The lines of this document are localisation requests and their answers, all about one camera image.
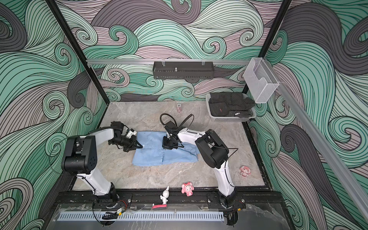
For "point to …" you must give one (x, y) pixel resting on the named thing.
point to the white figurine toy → (165, 194)
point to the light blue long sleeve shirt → (153, 153)
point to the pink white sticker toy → (245, 171)
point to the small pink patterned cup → (178, 108)
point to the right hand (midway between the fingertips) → (163, 148)
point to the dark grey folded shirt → (230, 104)
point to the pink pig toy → (187, 188)
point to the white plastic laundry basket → (229, 119)
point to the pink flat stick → (159, 206)
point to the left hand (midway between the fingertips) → (141, 146)
